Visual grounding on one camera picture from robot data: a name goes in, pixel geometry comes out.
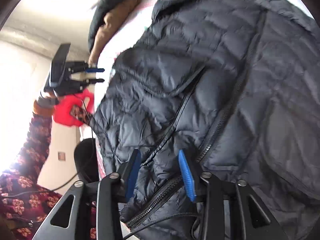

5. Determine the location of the red plastic stool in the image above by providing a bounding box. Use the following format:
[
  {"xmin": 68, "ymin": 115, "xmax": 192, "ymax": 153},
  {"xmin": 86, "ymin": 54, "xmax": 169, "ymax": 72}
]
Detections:
[{"xmin": 53, "ymin": 89, "xmax": 94, "ymax": 127}]

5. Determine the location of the person's left hand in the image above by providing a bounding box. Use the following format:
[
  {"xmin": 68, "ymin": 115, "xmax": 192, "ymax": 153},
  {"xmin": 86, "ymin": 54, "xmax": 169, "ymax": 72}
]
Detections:
[{"xmin": 40, "ymin": 91, "xmax": 59, "ymax": 106}]

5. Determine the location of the dark navy quilted puffer jacket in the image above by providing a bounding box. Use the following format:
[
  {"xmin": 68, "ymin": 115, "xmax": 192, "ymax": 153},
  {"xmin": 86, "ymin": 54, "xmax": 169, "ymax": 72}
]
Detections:
[{"xmin": 91, "ymin": 0, "xmax": 319, "ymax": 239}]

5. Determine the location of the folded black garment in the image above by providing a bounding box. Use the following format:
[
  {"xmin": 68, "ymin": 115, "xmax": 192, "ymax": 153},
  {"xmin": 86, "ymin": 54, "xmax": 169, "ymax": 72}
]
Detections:
[{"xmin": 88, "ymin": 0, "xmax": 125, "ymax": 52}]

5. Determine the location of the folded brown garment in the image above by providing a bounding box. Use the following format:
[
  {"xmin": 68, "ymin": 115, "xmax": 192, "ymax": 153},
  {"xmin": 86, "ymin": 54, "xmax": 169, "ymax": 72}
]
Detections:
[{"xmin": 88, "ymin": 0, "xmax": 142, "ymax": 66}]

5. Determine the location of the black round chair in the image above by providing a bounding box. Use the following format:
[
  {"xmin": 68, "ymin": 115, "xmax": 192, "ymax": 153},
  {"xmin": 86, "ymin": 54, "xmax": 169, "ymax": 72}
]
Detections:
[{"xmin": 74, "ymin": 138, "xmax": 99, "ymax": 184}]

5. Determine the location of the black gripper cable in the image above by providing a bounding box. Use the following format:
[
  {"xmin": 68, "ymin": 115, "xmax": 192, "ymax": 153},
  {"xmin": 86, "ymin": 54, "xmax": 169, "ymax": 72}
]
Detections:
[{"xmin": 47, "ymin": 93, "xmax": 97, "ymax": 192}]

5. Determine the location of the left forearm floral maroon sleeve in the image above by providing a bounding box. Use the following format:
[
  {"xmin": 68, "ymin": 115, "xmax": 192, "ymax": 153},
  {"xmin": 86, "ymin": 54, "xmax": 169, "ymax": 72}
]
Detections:
[{"xmin": 1, "ymin": 99, "xmax": 61, "ymax": 239}]

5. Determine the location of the white wall socket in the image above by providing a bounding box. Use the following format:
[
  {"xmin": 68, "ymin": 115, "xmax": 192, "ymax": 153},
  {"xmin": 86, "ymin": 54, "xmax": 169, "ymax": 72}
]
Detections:
[{"xmin": 57, "ymin": 152, "xmax": 66, "ymax": 161}]

